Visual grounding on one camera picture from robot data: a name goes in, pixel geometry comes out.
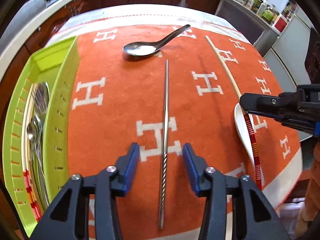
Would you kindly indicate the orange H-pattern blanket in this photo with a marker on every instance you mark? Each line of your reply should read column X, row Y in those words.
column 118, row 99

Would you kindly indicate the green plastic utensil tray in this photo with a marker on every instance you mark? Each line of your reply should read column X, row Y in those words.
column 57, row 65

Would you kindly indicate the white ceramic soup spoon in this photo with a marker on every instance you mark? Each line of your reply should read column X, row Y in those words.
column 242, row 131

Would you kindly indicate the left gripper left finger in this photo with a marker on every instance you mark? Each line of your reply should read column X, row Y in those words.
column 67, row 216

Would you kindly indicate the steel twisted chopstick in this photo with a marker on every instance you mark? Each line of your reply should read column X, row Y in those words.
column 164, row 148

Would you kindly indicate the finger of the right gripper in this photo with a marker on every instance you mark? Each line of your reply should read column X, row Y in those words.
column 262, row 105

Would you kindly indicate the wooden handled steel spoon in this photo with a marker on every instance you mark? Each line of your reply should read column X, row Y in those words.
column 41, row 98

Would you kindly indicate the small steel spoon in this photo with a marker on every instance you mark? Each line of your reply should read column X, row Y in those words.
column 33, row 134

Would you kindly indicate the large steel soup spoon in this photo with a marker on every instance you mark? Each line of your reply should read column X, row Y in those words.
column 149, row 48

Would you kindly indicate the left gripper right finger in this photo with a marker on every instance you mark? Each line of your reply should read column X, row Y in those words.
column 253, row 217

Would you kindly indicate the bamboo chopstick red end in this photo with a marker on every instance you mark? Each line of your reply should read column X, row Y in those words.
column 257, row 167

